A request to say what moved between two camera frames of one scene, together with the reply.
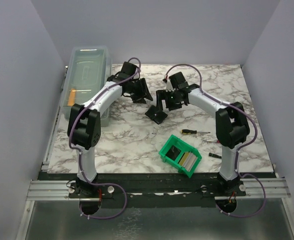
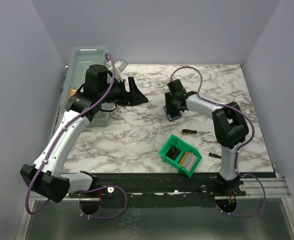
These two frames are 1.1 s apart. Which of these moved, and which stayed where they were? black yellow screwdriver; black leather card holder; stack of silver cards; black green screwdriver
Moved: black leather card holder
Stayed: stack of silver cards; black green screwdriver; black yellow screwdriver
